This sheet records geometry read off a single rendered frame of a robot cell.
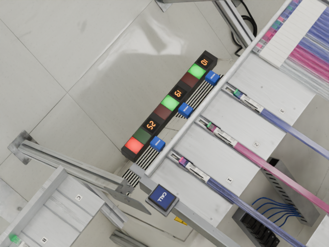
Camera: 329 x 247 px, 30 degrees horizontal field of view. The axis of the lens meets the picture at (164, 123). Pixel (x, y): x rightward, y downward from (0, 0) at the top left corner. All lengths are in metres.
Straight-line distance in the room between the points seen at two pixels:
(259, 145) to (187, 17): 0.97
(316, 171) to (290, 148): 0.15
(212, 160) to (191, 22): 1.00
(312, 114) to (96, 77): 0.74
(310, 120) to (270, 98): 0.40
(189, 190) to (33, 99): 0.80
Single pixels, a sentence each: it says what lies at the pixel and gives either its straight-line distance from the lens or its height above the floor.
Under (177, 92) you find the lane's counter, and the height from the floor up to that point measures 0.66.
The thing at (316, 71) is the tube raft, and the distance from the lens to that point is 1.56.
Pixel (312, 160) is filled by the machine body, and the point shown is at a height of 0.62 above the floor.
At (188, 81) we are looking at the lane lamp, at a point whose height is 0.66.
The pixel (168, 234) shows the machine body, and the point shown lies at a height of 0.52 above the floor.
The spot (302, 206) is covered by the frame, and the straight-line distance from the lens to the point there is 1.87.
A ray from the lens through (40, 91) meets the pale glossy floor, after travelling 2.05.
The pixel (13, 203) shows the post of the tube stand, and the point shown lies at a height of 0.01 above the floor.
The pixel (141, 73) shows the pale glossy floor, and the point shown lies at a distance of 2.23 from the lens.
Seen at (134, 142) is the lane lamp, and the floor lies 0.65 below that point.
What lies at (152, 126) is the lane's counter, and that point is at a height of 0.66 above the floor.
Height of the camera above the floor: 1.88
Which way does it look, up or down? 55 degrees down
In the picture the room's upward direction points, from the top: 103 degrees clockwise
